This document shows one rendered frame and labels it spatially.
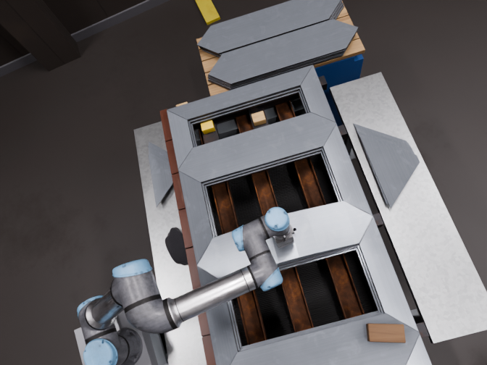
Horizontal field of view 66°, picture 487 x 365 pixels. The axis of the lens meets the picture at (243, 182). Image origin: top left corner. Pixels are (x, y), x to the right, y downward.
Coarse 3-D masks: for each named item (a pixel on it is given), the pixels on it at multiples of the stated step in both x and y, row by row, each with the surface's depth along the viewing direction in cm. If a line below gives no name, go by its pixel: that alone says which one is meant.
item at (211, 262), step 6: (210, 246) 155; (204, 252) 155; (210, 252) 155; (204, 258) 155; (210, 258) 154; (216, 258) 153; (204, 264) 154; (210, 264) 153; (216, 264) 152; (210, 270) 152; (216, 270) 151; (216, 276) 151
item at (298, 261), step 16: (272, 96) 179; (288, 96) 181; (224, 112) 181; (192, 128) 182; (288, 160) 167; (224, 176) 168; (240, 176) 169; (336, 192) 159; (208, 208) 164; (304, 256) 149; (320, 256) 149; (208, 272) 153; (368, 272) 144; (352, 320) 140; (288, 336) 141
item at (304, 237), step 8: (288, 216) 149; (296, 216) 149; (304, 216) 149; (296, 224) 148; (304, 224) 148; (296, 232) 147; (304, 232) 147; (312, 232) 147; (296, 240) 145; (304, 240) 145; (312, 240) 145; (296, 248) 144; (304, 248) 144; (312, 248) 144
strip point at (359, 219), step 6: (348, 204) 152; (348, 210) 151; (354, 210) 151; (360, 210) 151; (354, 216) 150; (360, 216) 150; (366, 216) 150; (354, 222) 149; (360, 222) 149; (366, 222) 149; (354, 228) 148; (360, 228) 148; (366, 228) 148; (360, 234) 147
